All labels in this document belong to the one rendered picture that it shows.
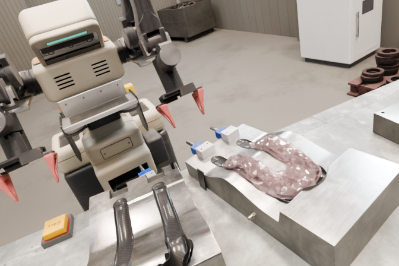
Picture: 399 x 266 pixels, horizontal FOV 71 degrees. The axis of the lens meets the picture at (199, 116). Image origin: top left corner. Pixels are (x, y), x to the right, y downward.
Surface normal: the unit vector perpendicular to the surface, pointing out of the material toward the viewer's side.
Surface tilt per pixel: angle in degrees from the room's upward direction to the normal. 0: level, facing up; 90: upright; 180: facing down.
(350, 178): 0
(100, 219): 1
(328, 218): 0
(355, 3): 90
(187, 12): 90
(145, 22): 90
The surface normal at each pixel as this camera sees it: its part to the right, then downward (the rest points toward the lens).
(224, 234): -0.24, -0.86
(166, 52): 0.29, -0.11
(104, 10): 0.45, 0.32
